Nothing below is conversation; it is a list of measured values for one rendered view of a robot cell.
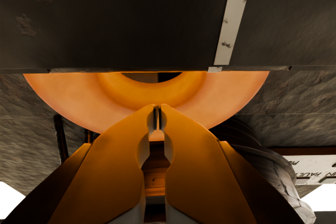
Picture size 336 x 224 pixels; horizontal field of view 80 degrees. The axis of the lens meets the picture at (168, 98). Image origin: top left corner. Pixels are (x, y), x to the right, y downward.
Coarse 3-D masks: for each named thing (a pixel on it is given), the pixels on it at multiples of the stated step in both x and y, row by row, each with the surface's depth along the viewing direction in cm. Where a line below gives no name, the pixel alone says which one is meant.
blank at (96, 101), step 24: (192, 72) 15; (216, 72) 12; (240, 72) 13; (264, 72) 13; (48, 96) 13; (72, 96) 13; (96, 96) 13; (120, 96) 15; (144, 96) 16; (168, 96) 16; (192, 96) 14; (216, 96) 14; (240, 96) 14; (72, 120) 15; (96, 120) 15; (216, 120) 16
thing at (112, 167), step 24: (120, 120) 11; (144, 120) 11; (96, 144) 9; (120, 144) 9; (144, 144) 10; (96, 168) 8; (120, 168) 8; (72, 192) 7; (96, 192) 7; (120, 192) 7; (144, 192) 8; (72, 216) 6; (96, 216) 6; (120, 216) 6
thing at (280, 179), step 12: (156, 156) 26; (252, 156) 28; (144, 168) 25; (156, 168) 25; (264, 168) 28; (276, 168) 30; (144, 180) 24; (156, 180) 24; (276, 180) 28; (288, 180) 31; (156, 192) 22; (288, 192) 28; (156, 204) 24; (300, 204) 26; (300, 216) 29; (312, 216) 30
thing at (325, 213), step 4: (316, 212) 625; (320, 212) 625; (324, 212) 625; (328, 212) 625; (332, 212) 625; (316, 216) 617; (320, 216) 617; (324, 216) 617; (328, 216) 617; (332, 216) 617; (0, 220) 605; (316, 220) 610; (320, 220) 610; (324, 220) 610; (328, 220) 610; (332, 220) 610
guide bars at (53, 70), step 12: (0, 72) 9; (12, 72) 9; (24, 72) 9; (36, 72) 9; (48, 72) 9; (60, 72) 9; (72, 72) 9; (84, 72) 9; (96, 72) 9; (108, 72) 9; (120, 72) 9
